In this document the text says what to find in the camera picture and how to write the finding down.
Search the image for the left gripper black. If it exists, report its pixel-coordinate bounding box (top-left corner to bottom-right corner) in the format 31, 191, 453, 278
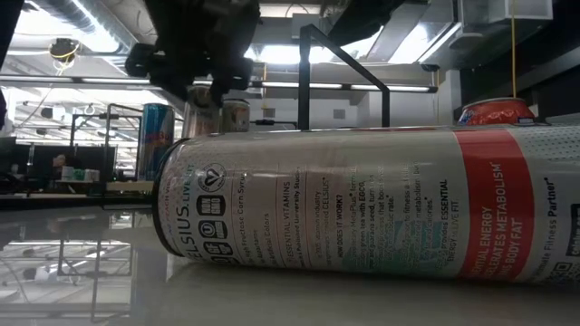
125, 0, 262, 109

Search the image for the Celsius Tropical Vibe can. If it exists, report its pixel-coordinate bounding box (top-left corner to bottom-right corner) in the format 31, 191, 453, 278
182, 84, 222, 139
220, 98, 252, 134

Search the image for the Celsius Peach Vibe can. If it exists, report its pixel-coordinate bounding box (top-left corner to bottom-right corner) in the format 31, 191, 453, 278
151, 125, 580, 286

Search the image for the blue silver Red Bull can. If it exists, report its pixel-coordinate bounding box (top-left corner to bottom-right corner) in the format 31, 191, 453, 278
137, 102, 177, 182

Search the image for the black background rack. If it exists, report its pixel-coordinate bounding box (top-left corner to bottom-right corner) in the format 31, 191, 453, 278
67, 112, 110, 196

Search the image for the red soda can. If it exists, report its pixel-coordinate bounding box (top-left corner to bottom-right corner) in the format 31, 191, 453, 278
457, 97, 538, 128

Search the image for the yellow ceiling cord reel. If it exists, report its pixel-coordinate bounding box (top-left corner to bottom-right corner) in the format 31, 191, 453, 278
48, 37, 82, 76

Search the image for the person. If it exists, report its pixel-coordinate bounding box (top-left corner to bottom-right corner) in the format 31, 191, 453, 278
47, 152, 73, 182

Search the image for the dark background screen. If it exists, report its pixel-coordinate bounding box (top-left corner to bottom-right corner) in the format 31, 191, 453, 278
15, 144, 117, 182

